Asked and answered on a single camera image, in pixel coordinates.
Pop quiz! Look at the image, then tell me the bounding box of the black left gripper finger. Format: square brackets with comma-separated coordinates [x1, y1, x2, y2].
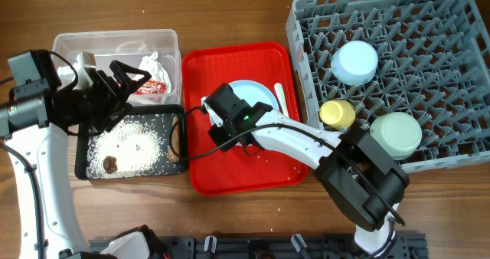
[109, 60, 152, 98]
[91, 103, 133, 136]

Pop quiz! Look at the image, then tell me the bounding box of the white napkin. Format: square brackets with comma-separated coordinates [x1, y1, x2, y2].
[139, 51, 172, 93]

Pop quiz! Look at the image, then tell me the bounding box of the red snack wrapper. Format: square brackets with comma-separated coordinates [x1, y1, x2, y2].
[135, 80, 166, 95]

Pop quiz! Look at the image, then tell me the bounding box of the cooked white rice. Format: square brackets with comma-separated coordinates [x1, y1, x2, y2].
[86, 113, 172, 179]

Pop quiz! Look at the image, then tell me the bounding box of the brown bread stick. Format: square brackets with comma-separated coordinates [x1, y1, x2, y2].
[168, 125, 181, 163]

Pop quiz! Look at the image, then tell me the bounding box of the dark brown food lump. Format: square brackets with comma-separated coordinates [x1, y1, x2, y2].
[103, 156, 118, 174]

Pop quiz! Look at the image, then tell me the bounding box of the yellow plastic cup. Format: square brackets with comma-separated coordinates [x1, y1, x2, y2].
[318, 100, 355, 130]

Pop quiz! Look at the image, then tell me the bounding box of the green rice bowl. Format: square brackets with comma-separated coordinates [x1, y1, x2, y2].
[370, 112, 422, 160]

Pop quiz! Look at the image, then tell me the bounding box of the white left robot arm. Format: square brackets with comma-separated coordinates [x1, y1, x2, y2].
[1, 49, 151, 258]

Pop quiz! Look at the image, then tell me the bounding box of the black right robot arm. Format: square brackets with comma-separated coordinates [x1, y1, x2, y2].
[196, 83, 410, 258]

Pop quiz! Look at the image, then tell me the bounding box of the grey dishwasher rack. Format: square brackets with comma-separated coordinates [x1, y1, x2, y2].
[286, 0, 489, 172]

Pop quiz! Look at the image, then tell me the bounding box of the clear plastic storage bin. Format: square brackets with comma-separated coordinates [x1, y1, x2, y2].
[52, 29, 181, 107]

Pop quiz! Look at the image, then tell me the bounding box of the light blue plate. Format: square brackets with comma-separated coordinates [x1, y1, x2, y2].
[229, 80, 279, 148]

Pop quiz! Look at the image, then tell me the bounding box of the white plastic spoon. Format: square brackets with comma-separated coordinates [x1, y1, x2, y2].
[274, 83, 289, 117]

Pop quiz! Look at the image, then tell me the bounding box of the red serving tray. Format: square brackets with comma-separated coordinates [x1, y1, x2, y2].
[181, 41, 309, 195]

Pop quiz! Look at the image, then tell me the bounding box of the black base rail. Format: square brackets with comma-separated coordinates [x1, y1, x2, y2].
[160, 231, 430, 259]

